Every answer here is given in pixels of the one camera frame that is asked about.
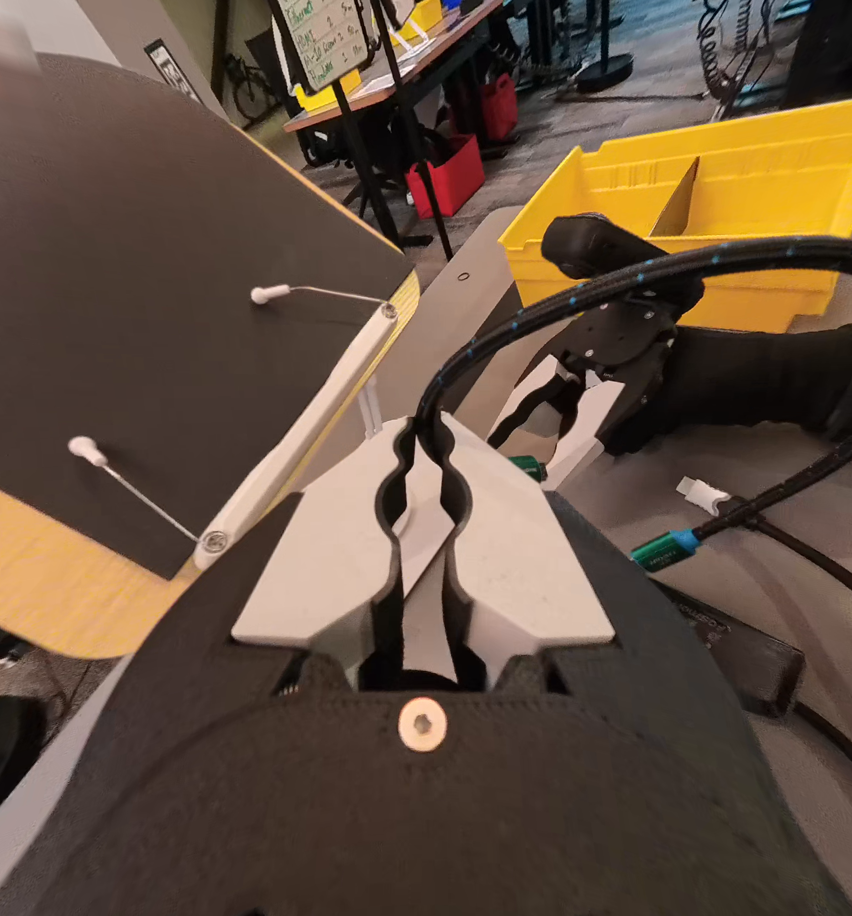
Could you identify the person's right hand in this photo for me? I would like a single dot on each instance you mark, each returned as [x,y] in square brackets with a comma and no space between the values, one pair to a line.
[640,436]

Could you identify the black bin divider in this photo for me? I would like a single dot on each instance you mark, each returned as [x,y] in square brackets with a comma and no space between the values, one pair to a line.
[676,207]

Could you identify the framed wall poster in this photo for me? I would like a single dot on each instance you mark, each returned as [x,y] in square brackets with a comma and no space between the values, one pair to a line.
[171,71]

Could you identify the whiteboard on black easel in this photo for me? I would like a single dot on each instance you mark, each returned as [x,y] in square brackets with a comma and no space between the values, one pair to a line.
[318,43]

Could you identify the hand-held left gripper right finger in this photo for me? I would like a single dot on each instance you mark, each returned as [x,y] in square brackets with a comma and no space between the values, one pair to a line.
[533,572]

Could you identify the wooden stand tray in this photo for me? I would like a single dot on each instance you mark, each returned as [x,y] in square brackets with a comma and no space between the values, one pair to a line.
[146,250]

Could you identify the yellow plastic bin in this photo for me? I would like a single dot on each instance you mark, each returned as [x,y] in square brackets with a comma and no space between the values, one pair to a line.
[755,300]

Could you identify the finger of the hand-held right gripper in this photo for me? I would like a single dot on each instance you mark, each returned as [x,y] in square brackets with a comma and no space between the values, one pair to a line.
[590,422]
[515,404]

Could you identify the black floor stand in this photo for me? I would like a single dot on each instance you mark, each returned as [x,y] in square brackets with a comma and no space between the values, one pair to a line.
[605,71]

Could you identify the wooden desk black frame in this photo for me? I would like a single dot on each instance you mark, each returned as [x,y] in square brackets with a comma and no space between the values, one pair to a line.
[426,61]

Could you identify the red canister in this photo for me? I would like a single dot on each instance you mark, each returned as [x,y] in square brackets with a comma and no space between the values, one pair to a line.
[501,107]

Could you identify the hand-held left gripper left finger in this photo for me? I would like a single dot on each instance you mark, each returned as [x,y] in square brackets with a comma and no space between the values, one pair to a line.
[318,565]

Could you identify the red plastic crate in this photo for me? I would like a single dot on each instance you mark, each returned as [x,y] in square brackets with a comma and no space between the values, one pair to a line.
[454,179]

